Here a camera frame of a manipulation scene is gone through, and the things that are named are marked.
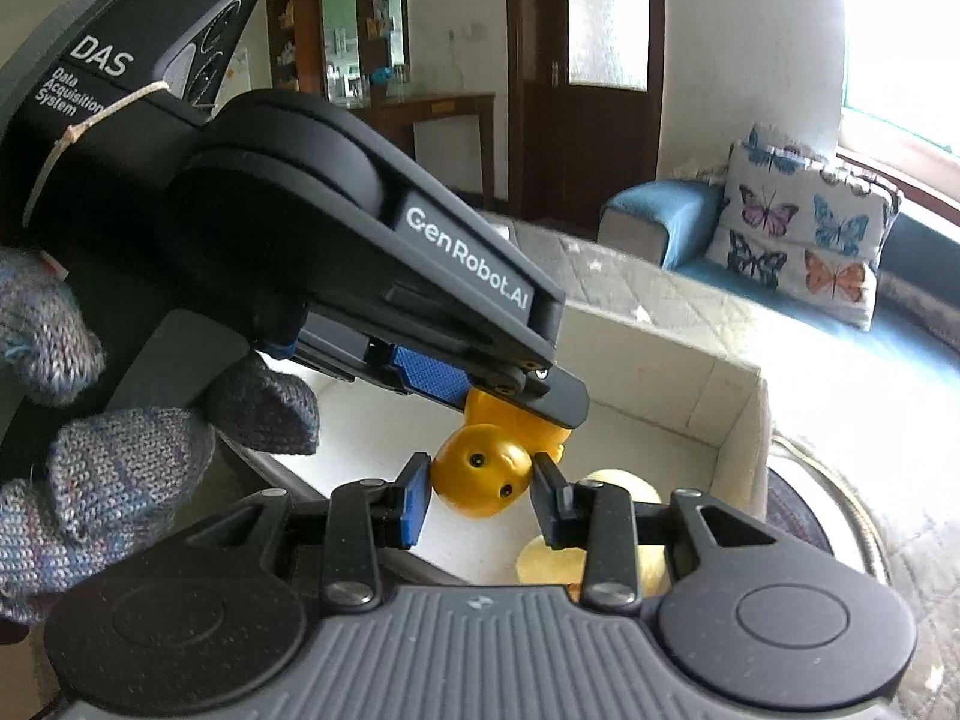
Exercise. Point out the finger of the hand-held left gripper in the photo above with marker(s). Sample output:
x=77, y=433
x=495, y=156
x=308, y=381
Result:
x=555, y=397
x=424, y=379

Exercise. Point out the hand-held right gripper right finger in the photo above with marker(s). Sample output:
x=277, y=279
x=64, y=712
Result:
x=547, y=511

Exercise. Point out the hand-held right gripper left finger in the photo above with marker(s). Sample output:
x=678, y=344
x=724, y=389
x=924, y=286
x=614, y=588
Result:
x=415, y=501

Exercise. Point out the pale yellow rubber duck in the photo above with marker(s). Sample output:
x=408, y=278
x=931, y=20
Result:
x=547, y=564

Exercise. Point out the orange-yellow rubber duck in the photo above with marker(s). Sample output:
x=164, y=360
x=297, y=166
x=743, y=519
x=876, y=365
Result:
x=480, y=474

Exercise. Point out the white cardboard box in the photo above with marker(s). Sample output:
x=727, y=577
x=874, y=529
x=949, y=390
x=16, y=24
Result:
x=660, y=420

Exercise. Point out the person's left hand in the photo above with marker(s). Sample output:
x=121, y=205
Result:
x=112, y=480

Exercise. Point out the wooden sideboard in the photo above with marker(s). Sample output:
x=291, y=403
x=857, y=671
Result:
x=450, y=135

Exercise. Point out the wooden display cabinet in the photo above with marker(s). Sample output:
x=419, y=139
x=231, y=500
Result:
x=300, y=15

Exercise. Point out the blue sofa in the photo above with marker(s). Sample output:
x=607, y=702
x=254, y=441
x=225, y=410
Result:
x=660, y=214

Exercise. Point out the beige rubber band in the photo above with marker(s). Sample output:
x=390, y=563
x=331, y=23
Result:
x=75, y=133

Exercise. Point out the wooden door with frosted glass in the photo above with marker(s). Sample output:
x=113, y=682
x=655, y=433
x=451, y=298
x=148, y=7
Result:
x=540, y=127

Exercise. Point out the round dark mat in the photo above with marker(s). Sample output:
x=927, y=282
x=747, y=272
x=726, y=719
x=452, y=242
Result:
x=795, y=510

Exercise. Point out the butterfly print pillow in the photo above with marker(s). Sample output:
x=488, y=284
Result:
x=780, y=139
x=802, y=240

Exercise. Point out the bright window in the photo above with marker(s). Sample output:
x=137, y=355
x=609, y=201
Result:
x=900, y=52

